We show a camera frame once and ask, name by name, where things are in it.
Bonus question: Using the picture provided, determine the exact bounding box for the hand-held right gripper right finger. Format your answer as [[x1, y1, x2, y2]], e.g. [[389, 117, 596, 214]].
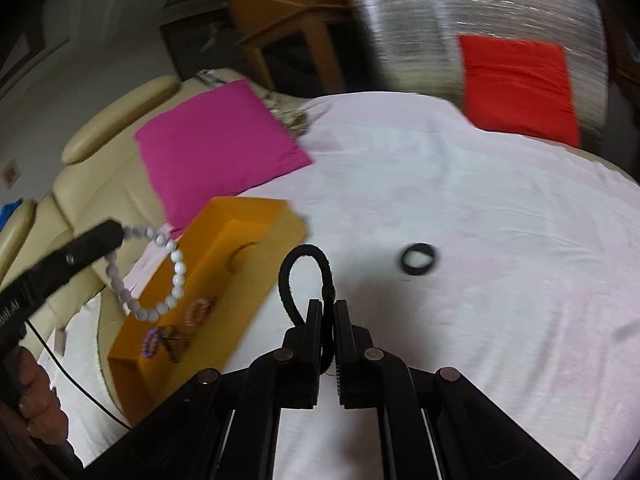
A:
[[332, 300, 576, 480]]

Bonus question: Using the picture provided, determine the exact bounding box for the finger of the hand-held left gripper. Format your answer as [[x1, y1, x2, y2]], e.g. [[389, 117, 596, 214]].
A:
[[15, 219, 126, 307]]

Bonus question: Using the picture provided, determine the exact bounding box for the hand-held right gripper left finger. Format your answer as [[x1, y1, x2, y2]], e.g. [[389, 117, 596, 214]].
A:
[[87, 299, 323, 480]]

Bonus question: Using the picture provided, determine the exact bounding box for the white bead bracelet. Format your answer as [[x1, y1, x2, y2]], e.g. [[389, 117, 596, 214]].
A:
[[102, 225, 188, 323]]

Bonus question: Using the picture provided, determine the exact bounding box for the black strap bracelet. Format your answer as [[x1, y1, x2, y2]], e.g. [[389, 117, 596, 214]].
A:
[[277, 244, 336, 376]]

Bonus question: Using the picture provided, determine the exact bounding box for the dark metal cuff bangle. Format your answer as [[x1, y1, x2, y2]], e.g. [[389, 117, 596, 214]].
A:
[[232, 242, 261, 266]]

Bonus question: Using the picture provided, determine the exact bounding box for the pink bead bracelet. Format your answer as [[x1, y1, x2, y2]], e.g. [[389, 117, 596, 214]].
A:
[[184, 297, 218, 326]]

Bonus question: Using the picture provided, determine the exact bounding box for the orange box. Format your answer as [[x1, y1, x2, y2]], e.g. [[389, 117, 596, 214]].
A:
[[107, 196, 308, 423]]

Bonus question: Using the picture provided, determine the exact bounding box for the person's left hand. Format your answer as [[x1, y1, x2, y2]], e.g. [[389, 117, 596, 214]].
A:
[[15, 347, 70, 441]]

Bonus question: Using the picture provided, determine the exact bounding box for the beige leather sofa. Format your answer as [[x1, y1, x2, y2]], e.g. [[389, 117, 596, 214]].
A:
[[0, 67, 301, 401]]

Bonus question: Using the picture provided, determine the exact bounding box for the magenta pillow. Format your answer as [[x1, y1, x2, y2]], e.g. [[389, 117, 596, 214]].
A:
[[134, 79, 315, 233]]

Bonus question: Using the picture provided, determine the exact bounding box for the pale pink textured blanket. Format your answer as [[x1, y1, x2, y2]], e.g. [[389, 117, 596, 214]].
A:
[[52, 91, 640, 480]]

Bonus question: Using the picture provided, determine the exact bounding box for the patterned cloth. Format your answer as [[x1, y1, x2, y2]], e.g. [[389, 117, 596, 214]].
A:
[[262, 91, 313, 137]]

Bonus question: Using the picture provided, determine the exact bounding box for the red pillow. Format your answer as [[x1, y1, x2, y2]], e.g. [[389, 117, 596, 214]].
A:
[[457, 35, 582, 146]]

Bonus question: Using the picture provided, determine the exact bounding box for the silver foil insulation sheet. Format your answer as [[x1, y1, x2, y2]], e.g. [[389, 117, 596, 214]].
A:
[[345, 0, 608, 153]]

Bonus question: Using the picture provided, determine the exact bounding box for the black cable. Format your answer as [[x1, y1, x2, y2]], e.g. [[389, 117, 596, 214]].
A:
[[22, 317, 133, 431]]

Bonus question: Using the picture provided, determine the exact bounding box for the black hair tie ring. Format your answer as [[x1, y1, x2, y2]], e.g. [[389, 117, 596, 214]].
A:
[[400, 242, 437, 277]]

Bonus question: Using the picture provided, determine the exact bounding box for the purple bead bracelet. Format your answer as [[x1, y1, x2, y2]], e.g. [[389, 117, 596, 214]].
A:
[[142, 327, 166, 358]]

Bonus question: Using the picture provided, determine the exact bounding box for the dark thin bracelet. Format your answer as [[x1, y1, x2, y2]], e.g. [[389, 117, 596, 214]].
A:
[[161, 327, 193, 363]]

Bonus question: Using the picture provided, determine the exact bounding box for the wooden furniture frame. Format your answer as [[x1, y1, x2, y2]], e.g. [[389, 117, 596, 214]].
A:
[[220, 0, 381, 93]]

